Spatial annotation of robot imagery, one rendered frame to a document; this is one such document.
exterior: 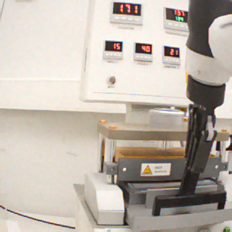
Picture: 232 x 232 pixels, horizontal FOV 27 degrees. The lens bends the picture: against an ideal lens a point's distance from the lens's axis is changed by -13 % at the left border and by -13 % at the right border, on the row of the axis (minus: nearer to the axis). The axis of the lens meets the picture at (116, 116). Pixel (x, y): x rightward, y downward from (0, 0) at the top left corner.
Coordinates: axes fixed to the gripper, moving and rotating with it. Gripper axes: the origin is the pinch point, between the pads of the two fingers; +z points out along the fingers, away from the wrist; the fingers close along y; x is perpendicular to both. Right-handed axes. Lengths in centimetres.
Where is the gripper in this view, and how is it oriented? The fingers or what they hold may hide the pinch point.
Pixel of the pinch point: (188, 183)
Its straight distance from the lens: 93.0
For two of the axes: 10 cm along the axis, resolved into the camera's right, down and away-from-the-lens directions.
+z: -1.0, 9.2, 3.8
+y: 1.1, 3.9, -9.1
